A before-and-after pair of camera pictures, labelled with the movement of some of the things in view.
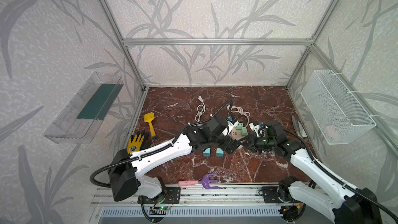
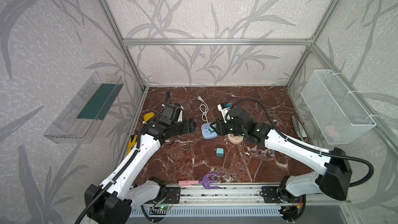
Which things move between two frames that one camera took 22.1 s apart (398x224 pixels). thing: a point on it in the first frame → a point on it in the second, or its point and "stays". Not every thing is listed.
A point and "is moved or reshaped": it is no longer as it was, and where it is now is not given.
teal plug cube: x=219 y=152 stays
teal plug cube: x=207 y=152 is moved or reshaped
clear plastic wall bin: x=78 y=121 stays
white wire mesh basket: x=340 y=117 stays
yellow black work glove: x=134 y=142 stays
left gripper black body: x=228 y=143 → x=183 y=126
